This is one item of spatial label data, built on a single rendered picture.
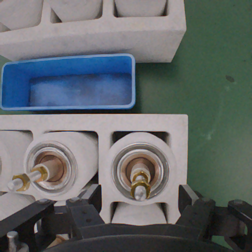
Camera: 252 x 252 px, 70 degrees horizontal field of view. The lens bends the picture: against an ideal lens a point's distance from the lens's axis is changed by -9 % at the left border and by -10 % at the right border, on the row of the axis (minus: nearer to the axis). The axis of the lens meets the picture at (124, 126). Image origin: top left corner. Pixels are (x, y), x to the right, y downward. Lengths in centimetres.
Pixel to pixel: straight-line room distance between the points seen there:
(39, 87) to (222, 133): 50
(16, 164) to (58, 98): 26
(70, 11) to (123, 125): 21
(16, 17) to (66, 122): 21
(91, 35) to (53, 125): 17
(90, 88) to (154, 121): 25
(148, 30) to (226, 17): 32
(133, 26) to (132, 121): 16
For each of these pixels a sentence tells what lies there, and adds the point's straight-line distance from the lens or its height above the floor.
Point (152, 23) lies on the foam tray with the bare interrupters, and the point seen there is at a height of 18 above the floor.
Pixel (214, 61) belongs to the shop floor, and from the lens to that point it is 56.
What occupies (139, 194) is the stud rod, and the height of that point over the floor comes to 34.
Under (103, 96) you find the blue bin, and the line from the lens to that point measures 51.
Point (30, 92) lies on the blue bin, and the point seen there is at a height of 1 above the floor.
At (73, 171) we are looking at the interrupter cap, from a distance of 26.
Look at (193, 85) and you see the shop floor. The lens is 53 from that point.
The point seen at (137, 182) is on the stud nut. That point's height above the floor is 33.
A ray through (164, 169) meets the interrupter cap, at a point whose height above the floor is 25.
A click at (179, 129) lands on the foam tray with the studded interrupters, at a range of 32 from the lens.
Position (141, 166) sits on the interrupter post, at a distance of 23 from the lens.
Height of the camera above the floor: 50
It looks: 86 degrees down
